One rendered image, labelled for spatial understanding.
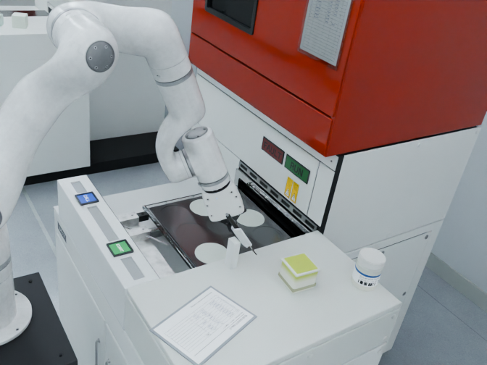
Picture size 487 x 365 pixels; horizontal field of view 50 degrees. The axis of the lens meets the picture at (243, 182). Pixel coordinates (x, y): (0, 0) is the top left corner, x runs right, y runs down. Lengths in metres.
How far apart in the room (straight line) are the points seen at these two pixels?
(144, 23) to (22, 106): 0.29
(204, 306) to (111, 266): 0.27
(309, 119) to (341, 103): 0.12
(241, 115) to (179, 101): 0.67
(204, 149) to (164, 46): 0.30
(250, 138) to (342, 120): 0.48
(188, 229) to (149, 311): 0.44
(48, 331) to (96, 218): 0.36
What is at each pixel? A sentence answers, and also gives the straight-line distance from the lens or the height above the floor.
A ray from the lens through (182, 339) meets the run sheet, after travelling 1.21.
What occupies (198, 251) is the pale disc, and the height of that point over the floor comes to 0.90.
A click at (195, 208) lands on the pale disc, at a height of 0.90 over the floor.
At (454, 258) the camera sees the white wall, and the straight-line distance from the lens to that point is 3.24.
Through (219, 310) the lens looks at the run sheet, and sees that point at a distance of 1.28.
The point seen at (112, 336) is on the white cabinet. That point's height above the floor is 0.72.
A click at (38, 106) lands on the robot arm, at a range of 1.09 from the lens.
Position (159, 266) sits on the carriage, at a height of 0.88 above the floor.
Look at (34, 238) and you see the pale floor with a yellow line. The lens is 3.10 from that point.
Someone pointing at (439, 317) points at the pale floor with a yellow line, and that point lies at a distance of 3.04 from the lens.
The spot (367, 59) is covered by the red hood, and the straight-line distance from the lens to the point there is 1.41.
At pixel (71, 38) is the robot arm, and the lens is 1.04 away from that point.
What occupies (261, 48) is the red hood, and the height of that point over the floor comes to 1.42.
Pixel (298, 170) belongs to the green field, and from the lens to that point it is 1.64.
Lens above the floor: 1.86
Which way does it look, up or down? 30 degrees down
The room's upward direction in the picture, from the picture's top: 9 degrees clockwise
